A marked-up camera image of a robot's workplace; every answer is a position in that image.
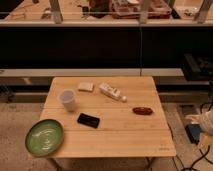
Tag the green ceramic plate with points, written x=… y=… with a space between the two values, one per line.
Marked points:
x=44 y=138

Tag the white lying bottle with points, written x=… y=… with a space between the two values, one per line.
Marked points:
x=112 y=92

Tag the beige sponge block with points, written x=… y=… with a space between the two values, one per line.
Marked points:
x=86 y=86

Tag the wooden folding table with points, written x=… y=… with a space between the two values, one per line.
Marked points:
x=120 y=133

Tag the black rectangular phone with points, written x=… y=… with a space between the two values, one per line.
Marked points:
x=88 y=120

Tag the red tray on shelf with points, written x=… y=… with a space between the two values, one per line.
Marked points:
x=158 y=9

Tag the black equipment box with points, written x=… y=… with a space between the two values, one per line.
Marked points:
x=197 y=68

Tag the black foot pedal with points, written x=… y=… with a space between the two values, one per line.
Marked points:
x=193 y=132

